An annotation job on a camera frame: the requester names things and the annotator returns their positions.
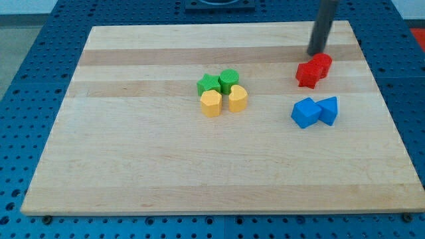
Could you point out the red star block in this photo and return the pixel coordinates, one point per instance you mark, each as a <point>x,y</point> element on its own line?
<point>308,74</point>

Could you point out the red round block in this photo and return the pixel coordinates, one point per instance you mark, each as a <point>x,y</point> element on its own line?
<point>323,60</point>

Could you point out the grey cylindrical robot arm rod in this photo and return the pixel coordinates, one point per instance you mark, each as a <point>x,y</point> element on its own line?
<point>322,26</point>

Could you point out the wooden board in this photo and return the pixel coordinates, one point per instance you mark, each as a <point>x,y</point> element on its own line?
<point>130,137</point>

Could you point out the yellow hexagon block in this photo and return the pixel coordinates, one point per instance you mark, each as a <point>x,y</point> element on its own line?
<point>211,103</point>

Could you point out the yellow crescent block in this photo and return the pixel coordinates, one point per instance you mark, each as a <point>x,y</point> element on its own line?
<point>238,98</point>

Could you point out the green star block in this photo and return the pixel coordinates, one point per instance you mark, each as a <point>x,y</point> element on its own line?
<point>208,82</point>

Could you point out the green cylinder block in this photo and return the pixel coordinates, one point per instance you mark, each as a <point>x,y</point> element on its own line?
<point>227,79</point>

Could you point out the blue cube block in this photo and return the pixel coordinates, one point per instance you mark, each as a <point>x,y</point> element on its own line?
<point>306,113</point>

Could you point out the blue triangle block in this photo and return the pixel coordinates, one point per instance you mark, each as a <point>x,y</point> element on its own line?
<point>329,110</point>

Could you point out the dark robot base mount plate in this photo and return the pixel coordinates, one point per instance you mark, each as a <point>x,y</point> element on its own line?
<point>209,5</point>

